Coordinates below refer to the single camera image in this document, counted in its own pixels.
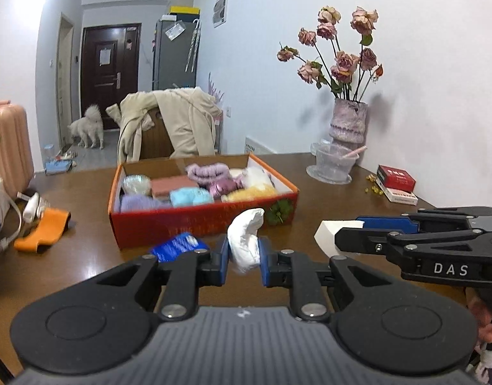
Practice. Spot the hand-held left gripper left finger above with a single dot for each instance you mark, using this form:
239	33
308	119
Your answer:
224	260

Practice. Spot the purple woven cloth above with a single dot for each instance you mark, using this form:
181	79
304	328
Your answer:
139	203

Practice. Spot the yellow box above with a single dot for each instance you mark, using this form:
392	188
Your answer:
184	10

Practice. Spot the white cigarette box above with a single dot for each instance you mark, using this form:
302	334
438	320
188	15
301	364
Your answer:
402	197

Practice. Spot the pink suitcase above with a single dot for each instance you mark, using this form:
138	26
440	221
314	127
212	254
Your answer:
7	144

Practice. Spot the orange band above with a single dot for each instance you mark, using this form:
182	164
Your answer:
41	232

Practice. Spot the red cigarette box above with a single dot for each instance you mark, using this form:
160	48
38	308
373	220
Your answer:
396	176

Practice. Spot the bouquet of dried roses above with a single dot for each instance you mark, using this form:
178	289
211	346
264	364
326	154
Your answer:
344	62

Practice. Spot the white foam block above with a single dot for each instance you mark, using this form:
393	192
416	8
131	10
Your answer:
326	234

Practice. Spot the pink sponge block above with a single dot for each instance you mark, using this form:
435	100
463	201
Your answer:
171	186

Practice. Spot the lilac fluffy cloth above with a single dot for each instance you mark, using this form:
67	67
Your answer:
205	172

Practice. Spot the person's right hand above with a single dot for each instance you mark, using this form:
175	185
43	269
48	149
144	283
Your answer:
484	333

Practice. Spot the clear plastic pouch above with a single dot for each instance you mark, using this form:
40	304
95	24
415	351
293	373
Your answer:
173	31

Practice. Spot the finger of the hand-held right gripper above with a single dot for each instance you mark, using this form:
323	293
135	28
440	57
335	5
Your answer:
370	241
386	223

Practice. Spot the white wall panel box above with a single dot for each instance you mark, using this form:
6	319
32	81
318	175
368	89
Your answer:
220	8

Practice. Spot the white wall heater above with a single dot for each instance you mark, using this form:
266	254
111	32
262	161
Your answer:
258	146

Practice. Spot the light blue plush toy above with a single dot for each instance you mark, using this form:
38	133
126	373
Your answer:
191	197

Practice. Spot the scattered yellow petals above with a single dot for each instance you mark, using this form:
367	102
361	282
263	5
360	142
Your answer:
372	187

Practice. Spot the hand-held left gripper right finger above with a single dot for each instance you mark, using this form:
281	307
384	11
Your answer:
266	264

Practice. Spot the white tube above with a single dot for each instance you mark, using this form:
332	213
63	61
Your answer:
31	208

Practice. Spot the folded pale umbrella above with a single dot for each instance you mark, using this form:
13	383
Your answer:
193	48

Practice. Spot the white paper notice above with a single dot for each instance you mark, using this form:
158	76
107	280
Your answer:
104	57

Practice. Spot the purple textured vase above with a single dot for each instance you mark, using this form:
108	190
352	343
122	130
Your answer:
348	122

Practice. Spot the pale interior door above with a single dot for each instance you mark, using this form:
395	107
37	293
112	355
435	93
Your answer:
65	80

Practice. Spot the blue packet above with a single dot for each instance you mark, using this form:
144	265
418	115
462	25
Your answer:
177	245

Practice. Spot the clear crumpled plastic wad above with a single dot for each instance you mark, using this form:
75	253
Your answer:
135	184

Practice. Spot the beige coat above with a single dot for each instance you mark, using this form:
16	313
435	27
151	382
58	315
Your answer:
185	124

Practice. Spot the blue tray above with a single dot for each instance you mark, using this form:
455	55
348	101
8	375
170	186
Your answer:
59	166

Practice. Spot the wooden chair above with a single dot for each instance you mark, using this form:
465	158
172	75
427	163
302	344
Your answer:
155	142

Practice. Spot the white soft cloth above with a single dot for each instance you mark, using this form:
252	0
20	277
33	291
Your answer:
244	240

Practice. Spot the pink satin bag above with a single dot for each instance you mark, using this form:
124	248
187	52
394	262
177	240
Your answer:
223	187

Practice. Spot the clear glass bowl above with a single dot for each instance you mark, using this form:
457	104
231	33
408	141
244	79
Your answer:
330	166

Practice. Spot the white dog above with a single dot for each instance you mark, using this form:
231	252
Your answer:
87	128

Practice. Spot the dark entrance door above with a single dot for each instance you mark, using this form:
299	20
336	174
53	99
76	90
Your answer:
117	100

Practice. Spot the pink spoon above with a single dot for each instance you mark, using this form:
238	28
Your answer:
356	153

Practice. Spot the red cardboard box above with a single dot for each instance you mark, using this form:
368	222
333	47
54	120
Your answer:
189	224

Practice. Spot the grey refrigerator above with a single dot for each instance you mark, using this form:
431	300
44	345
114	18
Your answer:
169	64

